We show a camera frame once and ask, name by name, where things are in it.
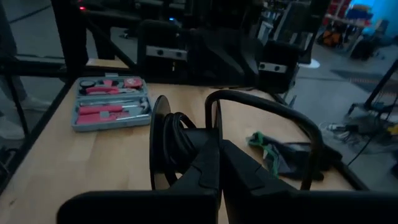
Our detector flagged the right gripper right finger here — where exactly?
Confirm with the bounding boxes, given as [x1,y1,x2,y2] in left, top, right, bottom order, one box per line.
[222,139,398,224]

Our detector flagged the red handled screwdriver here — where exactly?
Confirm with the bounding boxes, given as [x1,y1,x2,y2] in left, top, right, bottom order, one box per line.
[76,111,150,126]

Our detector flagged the red handled pliers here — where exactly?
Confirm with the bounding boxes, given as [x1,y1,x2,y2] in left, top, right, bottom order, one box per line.
[81,85,137,96]

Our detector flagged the black cord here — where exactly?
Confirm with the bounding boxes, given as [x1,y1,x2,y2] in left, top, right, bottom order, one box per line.
[162,89,325,191]

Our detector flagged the red tape measure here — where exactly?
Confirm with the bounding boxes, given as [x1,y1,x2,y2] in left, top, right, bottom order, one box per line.
[123,77,143,90]

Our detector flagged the black aluminium table frame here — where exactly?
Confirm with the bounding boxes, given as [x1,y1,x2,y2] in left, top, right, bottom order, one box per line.
[0,0,371,192]

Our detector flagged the grey plastic tool case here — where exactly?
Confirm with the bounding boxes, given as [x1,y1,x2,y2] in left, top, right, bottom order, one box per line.
[70,73,153,133]

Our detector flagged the black electrical tape roll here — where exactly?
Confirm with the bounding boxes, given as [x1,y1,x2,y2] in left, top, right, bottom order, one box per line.
[79,80,97,91]

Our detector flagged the person's shoe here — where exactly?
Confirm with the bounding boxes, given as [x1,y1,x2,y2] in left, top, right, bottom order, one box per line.
[20,95,53,112]

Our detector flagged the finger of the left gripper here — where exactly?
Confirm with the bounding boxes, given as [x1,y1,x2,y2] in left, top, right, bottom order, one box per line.
[236,34,261,86]
[189,30,245,86]

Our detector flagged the red handled hammer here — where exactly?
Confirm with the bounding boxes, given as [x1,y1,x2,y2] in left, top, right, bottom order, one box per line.
[77,99,150,116]

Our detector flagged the black floor cable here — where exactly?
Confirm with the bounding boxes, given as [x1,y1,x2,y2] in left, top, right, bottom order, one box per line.
[346,133,374,167]

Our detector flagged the white power strip cable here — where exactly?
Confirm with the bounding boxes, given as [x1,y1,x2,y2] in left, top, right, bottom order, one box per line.
[323,123,352,133]

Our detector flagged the black tripod stand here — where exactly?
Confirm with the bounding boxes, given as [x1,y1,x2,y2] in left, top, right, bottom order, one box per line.
[345,58,398,119]

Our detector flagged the grey work glove green cuff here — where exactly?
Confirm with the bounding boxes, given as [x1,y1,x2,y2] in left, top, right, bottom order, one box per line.
[247,131,343,172]
[262,146,326,182]

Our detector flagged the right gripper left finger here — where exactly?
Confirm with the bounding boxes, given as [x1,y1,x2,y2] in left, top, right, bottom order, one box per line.
[57,138,223,224]

